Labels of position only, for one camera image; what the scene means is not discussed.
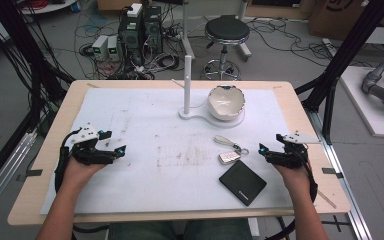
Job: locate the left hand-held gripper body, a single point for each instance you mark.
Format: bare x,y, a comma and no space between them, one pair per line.
86,150

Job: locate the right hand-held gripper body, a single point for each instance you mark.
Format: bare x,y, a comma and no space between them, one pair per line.
291,154

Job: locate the black leather wallet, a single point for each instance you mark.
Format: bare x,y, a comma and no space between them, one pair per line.
242,182

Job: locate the white eggshell-shaped bowl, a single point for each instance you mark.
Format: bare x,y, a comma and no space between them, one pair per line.
226,104

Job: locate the person's left hand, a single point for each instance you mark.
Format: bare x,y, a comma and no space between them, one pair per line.
80,171

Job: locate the person's right hand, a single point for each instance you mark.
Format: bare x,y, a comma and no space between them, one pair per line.
291,178

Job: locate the wooden table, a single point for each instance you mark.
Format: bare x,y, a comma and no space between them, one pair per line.
46,160

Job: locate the white paper mat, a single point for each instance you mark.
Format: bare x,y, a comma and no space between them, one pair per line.
153,180

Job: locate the white board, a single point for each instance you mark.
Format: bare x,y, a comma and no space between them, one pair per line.
363,110

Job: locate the small white power unit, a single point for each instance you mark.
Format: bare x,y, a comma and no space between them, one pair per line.
100,46
113,48

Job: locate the black computer tower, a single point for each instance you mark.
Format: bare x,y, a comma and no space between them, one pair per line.
152,28
131,38

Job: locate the person's legs in jeans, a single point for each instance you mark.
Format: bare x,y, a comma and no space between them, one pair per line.
180,230

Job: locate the black round stool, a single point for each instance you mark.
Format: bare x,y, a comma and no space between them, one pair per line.
227,30

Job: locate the white box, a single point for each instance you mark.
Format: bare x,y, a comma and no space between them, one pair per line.
134,10

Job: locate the cardboard box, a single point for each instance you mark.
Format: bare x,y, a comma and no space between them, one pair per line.
340,16

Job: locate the aluminium rail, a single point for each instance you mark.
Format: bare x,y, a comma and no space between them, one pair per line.
3,176
350,206

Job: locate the white stand with post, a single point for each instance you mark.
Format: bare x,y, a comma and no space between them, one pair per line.
187,86

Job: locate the black metal frame post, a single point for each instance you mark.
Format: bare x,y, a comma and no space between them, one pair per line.
343,53

